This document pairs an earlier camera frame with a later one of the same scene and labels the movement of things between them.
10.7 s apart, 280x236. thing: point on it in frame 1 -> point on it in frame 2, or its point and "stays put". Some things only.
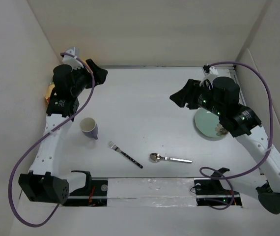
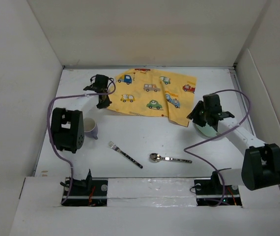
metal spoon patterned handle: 156,158 stays put
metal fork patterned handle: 112,145 stays put
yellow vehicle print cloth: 50,88 -> 148,92
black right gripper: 187,94 -> 194,114
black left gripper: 95,76 -> 104,104
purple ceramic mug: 89,127 stays put
